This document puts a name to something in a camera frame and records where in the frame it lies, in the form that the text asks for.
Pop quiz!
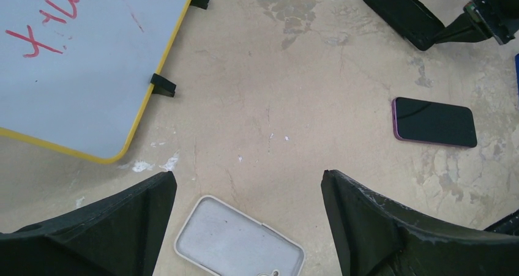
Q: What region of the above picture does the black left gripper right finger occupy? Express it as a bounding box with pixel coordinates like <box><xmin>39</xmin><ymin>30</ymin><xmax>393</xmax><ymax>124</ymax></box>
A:
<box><xmin>321</xmin><ymin>170</ymin><xmax>518</xmax><ymax>275</ymax></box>

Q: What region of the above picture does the black whiteboard clip near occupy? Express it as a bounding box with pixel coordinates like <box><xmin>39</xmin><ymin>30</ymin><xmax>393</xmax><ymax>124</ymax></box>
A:
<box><xmin>151</xmin><ymin>73</ymin><xmax>177</xmax><ymax>97</ymax></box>

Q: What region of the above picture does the black phone case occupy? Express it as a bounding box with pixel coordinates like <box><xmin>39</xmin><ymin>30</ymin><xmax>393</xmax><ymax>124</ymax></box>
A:
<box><xmin>363</xmin><ymin>0</ymin><xmax>445</xmax><ymax>51</ymax></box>

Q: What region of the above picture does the white phone case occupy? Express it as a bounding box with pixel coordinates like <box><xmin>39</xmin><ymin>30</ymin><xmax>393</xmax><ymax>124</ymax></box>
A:
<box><xmin>174</xmin><ymin>195</ymin><xmax>305</xmax><ymax>275</ymax></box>

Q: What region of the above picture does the blue marker pen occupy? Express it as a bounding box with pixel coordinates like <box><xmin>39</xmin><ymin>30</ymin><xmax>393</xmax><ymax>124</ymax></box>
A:
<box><xmin>514</xmin><ymin>54</ymin><xmax>519</xmax><ymax>87</ymax></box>

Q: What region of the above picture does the purple phone black screen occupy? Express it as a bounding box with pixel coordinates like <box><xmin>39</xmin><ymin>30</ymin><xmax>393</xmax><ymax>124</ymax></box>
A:
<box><xmin>392</xmin><ymin>97</ymin><xmax>477</xmax><ymax>148</ymax></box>

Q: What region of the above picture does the white board yellow frame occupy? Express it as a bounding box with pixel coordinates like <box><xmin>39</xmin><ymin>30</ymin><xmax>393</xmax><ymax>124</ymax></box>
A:
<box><xmin>1</xmin><ymin>0</ymin><xmax>191</xmax><ymax>163</ymax></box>

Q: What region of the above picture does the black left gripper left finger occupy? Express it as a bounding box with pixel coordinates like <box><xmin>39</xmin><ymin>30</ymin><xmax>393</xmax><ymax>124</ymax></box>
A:
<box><xmin>1</xmin><ymin>171</ymin><xmax>177</xmax><ymax>275</ymax></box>

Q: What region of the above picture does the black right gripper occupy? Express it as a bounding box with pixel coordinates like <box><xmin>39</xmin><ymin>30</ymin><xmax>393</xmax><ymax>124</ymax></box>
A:
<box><xmin>433</xmin><ymin>0</ymin><xmax>518</xmax><ymax>45</ymax></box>

